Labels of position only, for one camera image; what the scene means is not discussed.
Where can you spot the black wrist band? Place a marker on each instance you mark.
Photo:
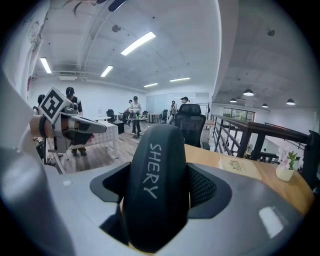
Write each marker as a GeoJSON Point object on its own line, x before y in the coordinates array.
{"type": "Point", "coordinates": [43, 126]}

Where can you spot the person's white shirt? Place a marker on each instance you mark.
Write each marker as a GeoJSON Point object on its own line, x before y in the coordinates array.
{"type": "Point", "coordinates": [15, 100]}

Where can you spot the stack of coloured cups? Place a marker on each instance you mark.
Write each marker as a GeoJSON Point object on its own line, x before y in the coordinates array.
{"type": "Point", "coordinates": [135, 116]}

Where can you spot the dark coat rack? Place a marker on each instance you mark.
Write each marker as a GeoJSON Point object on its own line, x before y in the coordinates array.
{"type": "Point", "coordinates": [209, 106]}

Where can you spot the black metal railing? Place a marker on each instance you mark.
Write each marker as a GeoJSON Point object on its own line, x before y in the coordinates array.
{"type": "Point", "coordinates": [280, 129]}

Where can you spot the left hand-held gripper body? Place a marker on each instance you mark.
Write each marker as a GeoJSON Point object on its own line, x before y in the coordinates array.
{"type": "Point", "coordinates": [52, 105]}

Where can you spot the large black pendant lamp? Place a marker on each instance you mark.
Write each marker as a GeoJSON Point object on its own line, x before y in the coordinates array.
{"type": "Point", "coordinates": [248, 92]}

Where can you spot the potted pink flower plant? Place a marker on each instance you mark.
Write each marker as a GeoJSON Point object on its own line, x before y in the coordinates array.
{"type": "Point", "coordinates": [285, 173]}

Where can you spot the table with checkered cloth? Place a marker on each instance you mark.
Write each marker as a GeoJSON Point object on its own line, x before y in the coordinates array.
{"type": "Point", "coordinates": [110, 132]}

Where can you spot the beige book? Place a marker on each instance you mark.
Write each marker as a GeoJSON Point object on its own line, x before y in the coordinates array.
{"type": "Point", "coordinates": [237, 166]}

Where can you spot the person's left hand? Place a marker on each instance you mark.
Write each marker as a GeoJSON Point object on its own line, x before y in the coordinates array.
{"type": "Point", "coordinates": [71, 125]}

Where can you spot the ceiling tube light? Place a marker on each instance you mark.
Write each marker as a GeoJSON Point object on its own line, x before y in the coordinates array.
{"type": "Point", "coordinates": [150, 85]}
{"type": "Point", "coordinates": [179, 79]}
{"type": "Point", "coordinates": [106, 70]}
{"type": "Point", "coordinates": [45, 65]}

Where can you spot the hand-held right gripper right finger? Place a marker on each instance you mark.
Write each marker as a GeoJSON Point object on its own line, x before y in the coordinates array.
{"type": "Point", "coordinates": [237, 212]}

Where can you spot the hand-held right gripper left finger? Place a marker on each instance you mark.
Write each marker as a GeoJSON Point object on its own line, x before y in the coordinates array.
{"type": "Point", "coordinates": [82, 200]}

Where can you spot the tall black mesh office chair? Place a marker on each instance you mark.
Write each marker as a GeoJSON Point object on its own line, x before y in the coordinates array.
{"type": "Point", "coordinates": [190, 125]}

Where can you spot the black low cabinet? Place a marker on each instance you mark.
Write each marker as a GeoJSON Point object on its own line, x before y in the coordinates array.
{"type": "Point", "coordinates": [120, 128]}

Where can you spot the glass plant cabinet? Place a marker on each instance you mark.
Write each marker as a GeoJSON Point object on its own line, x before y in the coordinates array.
{"type": "Point", "coordinates": [237, 113]}

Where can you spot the wide ceiling panel light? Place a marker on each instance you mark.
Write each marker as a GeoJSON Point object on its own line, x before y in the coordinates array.
{"type": "Point", "coordinates": [138, 43]}

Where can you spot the white air conditioner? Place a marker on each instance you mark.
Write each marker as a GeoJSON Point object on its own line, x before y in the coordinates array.
{"type": "Point", "coordinates": [72, 75]}

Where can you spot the round ceiling fixture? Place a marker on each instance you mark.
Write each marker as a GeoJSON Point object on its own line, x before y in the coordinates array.
{"type": "Point", "coordinates": [116, 28]}
{"type": "Point", "coordinates": [271, 32]}

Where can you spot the white desk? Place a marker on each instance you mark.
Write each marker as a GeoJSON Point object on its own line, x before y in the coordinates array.
{"type": "Point", "coordinates": [101, 118]}

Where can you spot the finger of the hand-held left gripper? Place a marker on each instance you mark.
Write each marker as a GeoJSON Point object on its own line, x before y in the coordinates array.
{"type": "Point", "coordinates": [96, 128]}

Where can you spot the person's left forearm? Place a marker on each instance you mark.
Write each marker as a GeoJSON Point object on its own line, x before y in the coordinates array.
{"type": "Point", "coordinates": [35, 127]}

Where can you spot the black round object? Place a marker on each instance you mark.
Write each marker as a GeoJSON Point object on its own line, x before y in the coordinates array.
{"type": "Point", "coordinates": [160, 200]}

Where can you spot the round dark table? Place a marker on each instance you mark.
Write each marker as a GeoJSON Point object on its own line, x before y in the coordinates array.
{"type": "Point", "coordinates": [143, 119]}

